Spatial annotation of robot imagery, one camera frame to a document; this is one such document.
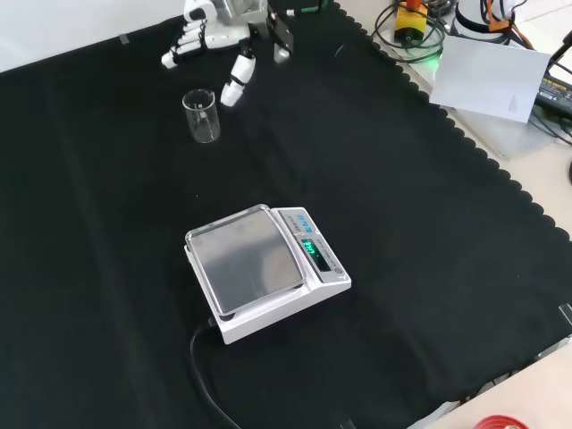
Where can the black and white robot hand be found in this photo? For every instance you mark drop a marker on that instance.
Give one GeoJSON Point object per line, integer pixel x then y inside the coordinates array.
{"type": "Point", "coordinates": [225, 38]}

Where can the clear glass beaker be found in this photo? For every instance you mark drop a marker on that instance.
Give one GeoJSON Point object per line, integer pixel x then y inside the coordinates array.
{"type": "Point", "coordinates": [202, 118]}

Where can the grey tape piece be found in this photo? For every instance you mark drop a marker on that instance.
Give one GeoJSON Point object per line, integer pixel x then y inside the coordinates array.
{"type": "Point", "coordinates": [123, 39]}

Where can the yellow stop button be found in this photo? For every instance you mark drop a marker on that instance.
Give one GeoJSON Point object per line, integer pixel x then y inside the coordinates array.
{"type": "Point", "coordinates": [410, 24]}

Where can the white electronic balance steel pan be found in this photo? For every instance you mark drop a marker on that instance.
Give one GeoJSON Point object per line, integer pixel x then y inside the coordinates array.
{"type": "Point", "coordinates": [263, 272]}

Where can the black bench cloth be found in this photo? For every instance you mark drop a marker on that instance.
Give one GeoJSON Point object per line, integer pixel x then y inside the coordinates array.
{"type": "Point", "coordinates": [134, 268]}

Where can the pale board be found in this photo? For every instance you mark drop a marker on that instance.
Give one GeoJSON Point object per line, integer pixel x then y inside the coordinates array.
{"type": "Point", "coordinates": [487, 82]}

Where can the black power adapter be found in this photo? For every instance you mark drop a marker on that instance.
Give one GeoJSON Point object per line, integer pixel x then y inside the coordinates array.
{"type": "Point", "coordinates": [556, 91]}

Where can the clear cloth clip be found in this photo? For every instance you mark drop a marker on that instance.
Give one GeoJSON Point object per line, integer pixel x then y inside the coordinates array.
{"type": "Point", "coordinates": [566, 313]}

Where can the red round object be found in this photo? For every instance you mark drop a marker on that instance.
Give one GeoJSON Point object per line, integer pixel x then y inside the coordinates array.
{"type": "Point", "coordinates": [500, 422]}

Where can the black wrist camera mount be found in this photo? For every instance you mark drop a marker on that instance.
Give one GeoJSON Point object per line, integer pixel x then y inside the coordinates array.
{"type": "Point", "coordinates": [281, 38]}

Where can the grey metal base plate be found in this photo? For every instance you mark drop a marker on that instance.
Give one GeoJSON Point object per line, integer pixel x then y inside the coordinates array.
{"type": "Point", "coordinates": [509, 138]}

